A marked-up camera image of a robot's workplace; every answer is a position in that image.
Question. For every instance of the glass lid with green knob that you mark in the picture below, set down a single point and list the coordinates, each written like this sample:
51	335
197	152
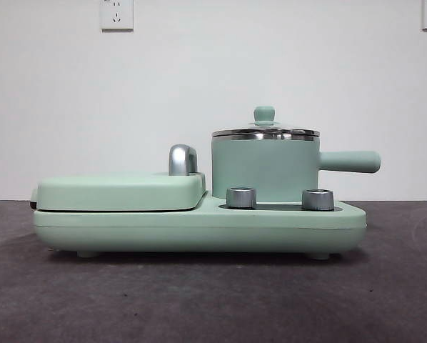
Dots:
265	114

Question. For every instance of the silver control knob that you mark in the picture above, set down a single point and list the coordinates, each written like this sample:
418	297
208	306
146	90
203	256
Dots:
317	199
241	197

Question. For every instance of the mint green breakfast machine base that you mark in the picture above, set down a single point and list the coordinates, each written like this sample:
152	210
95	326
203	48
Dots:
199	225

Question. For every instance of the mint green griddle cover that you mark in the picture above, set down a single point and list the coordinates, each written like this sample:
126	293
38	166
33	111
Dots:
110	193

